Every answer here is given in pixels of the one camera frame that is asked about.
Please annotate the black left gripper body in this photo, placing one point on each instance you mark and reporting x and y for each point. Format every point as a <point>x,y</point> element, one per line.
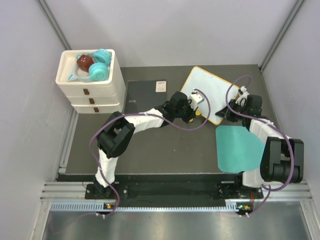
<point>186,112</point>

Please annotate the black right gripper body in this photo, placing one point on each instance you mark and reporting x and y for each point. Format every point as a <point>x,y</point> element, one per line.
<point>238,107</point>

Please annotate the yellow heart eraser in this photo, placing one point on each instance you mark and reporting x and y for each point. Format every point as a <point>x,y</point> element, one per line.
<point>197,115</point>

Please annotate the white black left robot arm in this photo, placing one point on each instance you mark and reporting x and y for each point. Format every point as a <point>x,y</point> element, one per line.
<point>114,139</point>

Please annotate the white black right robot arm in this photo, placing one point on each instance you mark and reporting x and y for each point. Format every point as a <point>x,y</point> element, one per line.
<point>283,157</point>

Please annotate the dark grey notebook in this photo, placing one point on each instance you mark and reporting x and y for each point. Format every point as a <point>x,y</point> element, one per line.
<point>143,95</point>

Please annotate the teal cutting mat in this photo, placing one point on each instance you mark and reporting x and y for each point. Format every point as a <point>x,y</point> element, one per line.
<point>238,150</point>

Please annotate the white three drawer box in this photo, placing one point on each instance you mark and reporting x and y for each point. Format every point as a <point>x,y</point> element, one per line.
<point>99,97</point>

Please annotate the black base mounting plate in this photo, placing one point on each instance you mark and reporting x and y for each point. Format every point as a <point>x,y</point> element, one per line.
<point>212,190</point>

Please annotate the brown cube toy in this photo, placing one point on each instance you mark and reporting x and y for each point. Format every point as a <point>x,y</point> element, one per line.
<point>84,62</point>

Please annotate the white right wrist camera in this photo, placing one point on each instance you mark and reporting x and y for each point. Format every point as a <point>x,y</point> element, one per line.
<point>242,96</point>

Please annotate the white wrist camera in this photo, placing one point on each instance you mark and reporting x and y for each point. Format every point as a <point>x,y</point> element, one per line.
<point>195,98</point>
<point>242,96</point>

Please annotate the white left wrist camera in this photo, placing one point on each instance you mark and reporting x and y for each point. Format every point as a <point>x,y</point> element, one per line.
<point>195,98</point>

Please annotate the grey slotted cable duct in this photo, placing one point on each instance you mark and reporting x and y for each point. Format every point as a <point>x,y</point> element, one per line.
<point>91,206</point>

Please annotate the aluminium frame rail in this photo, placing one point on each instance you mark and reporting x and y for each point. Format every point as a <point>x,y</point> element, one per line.
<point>63,191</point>

